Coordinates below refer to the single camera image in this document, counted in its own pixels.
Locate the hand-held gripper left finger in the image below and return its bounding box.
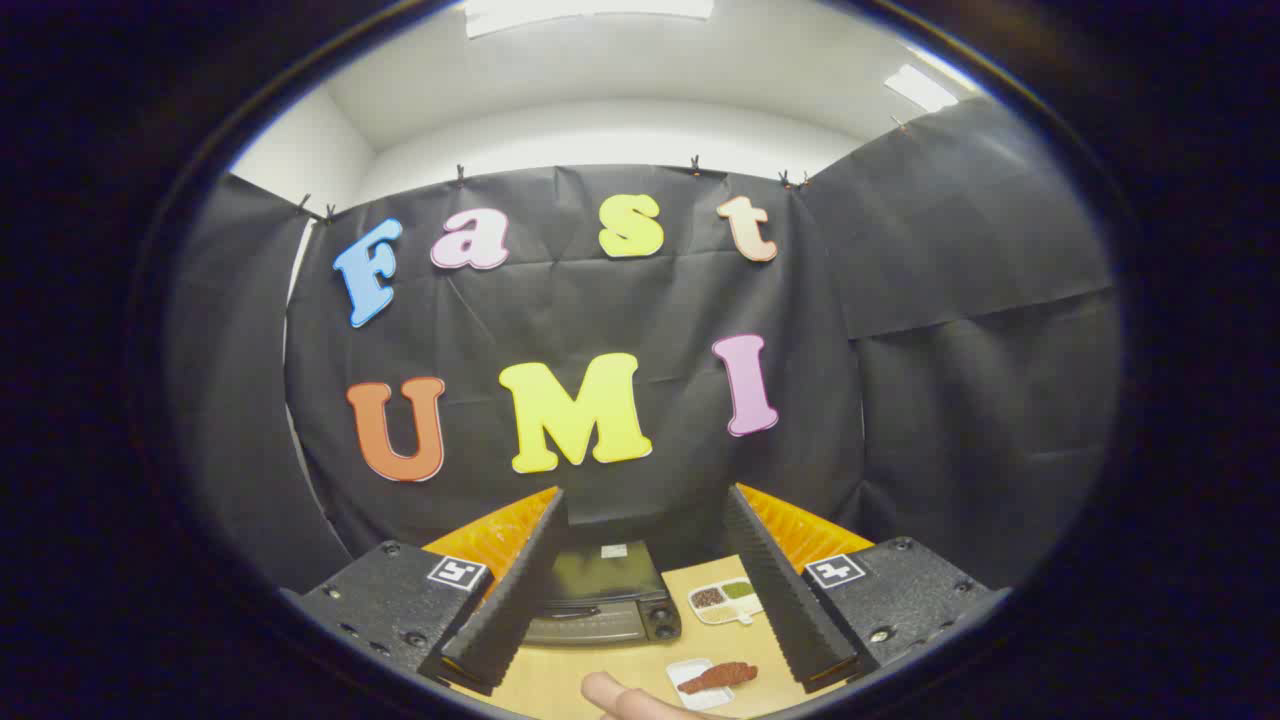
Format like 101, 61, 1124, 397
280, 487, 569, 698

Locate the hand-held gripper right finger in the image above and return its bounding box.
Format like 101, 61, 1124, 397
725, 484, 1011, 694

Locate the black toaster oven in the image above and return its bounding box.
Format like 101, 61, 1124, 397
520, 540, 683, 646

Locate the red-brown meat slice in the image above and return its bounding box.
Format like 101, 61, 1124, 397
678, 661, 759, 695

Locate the white divided dish of beans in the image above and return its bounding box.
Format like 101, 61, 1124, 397
688, 578, 766, 627

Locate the small white plastic tray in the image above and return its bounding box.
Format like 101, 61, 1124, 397
666, 657, 736, 712

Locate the ceiling light panel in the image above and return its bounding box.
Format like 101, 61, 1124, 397
885, 65, 961, 113

